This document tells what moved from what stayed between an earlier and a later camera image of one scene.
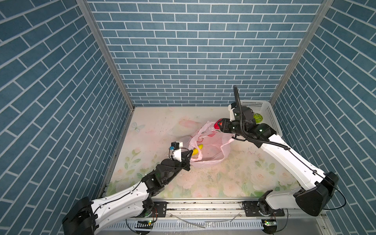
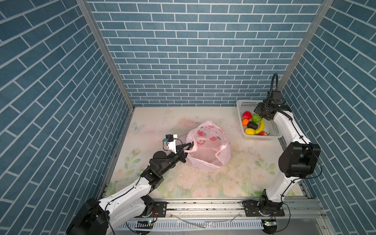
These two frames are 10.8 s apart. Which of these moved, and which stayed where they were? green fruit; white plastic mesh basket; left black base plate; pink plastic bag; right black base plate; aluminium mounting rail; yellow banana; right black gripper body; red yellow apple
Moved: yellow banana; right black gripper body; red yellow apple; pink plastic bag
Stayed: green fruit; left black base plate; aluminium mounting rail; right black base plate; white plastic mesh basket
